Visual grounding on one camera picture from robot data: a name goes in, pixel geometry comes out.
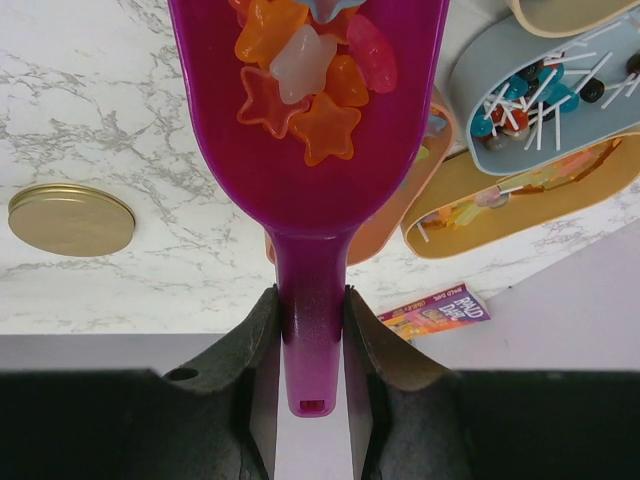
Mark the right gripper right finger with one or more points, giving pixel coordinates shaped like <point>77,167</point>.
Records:
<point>402,415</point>

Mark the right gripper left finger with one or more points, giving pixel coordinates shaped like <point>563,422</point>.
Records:
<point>214,416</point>

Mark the pink gummy star tray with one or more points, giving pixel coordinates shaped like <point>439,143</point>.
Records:
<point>373,234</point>

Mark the gold jar lid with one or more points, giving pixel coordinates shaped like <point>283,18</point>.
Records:
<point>71,220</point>

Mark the blue lollipop tray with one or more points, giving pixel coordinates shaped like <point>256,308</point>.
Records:
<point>524,101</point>

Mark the magenta plastic scoop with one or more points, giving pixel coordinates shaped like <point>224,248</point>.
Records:
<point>309,114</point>

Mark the beige candy tray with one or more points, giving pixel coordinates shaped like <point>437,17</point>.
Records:
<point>565,18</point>

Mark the yellow candy tray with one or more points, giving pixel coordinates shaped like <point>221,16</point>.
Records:
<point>462,209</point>

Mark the Roald Dahl paperback book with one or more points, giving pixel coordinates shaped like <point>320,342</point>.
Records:
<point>449,309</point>

